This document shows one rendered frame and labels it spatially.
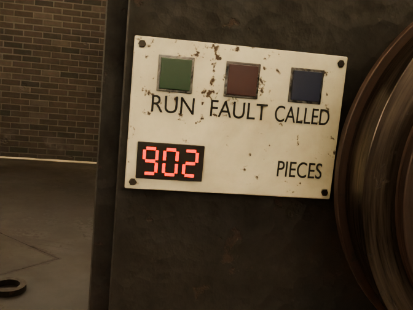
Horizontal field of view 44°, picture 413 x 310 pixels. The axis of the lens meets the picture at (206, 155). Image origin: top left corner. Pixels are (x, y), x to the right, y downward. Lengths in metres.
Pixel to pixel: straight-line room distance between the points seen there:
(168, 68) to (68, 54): 6.02
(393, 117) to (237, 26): 0.22
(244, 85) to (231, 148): 0.08
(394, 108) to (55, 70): 6.21
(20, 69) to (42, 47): 0.38
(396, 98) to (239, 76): 0.18
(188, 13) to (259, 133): 0.17
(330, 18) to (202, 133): 0.22
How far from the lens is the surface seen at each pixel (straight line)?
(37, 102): 6.67
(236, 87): 0.61
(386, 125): 0.54
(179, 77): 0.60
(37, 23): 6.68
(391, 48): 0.61
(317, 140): 0.65
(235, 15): 0.64
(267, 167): 0.64
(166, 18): 0.63
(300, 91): 0.63
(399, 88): 0.54
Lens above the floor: 1.20
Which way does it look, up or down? 8 degrees down
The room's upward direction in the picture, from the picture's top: 5 degrees clockwise
